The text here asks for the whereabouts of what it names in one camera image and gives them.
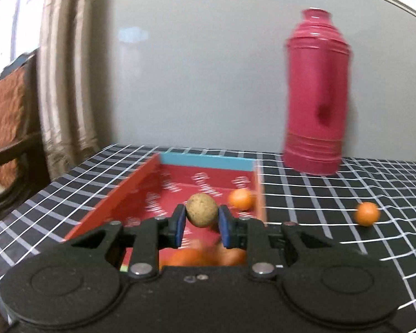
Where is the orange tangerine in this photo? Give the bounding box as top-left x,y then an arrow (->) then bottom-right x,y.
354,201 -> 380,227
228,188 -> 255,211
159,248 -> 218,268

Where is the brown potato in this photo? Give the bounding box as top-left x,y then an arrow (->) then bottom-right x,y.
186,193 -> 218,228

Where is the black white grid tablecloth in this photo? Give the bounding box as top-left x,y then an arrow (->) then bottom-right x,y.
0,144 -> 416,332

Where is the red cardboard box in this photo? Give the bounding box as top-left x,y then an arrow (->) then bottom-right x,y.
64,152 -> 268,274

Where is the wicker chair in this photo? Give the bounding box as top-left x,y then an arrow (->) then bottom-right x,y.
0,50 -> 51,220

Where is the red thermos flask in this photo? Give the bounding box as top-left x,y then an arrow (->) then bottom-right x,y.
283,8 -> 351,175

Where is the beige curtain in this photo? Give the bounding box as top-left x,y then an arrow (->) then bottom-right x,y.
37,0 -> 115,179

